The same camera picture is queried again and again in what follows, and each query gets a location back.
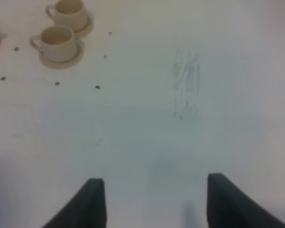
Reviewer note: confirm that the far beige cup saucer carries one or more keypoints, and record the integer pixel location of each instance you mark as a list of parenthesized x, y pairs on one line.
[(87, 29)]

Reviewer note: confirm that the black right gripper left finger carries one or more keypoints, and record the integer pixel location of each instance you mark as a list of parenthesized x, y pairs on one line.
[(87, 209)]

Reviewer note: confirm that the beige teacup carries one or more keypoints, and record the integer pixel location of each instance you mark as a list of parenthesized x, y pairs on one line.
[(57, 43), (70, 13)]

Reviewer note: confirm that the near beige teacup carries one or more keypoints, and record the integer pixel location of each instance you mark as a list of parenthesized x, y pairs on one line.
[(57, 43)]

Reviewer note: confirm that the beige cup saucer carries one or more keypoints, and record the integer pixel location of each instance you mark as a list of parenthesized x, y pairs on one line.
[(63, 65), (87, 29)]

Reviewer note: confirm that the far beige teacup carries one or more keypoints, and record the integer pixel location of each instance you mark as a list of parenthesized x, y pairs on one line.
[(70, 13)]

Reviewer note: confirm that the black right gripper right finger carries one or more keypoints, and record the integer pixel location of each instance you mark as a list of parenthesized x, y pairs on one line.
[(229, 207)]

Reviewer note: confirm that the near beige cup saucer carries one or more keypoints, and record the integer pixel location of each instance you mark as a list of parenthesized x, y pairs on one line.
[(63, 65)]

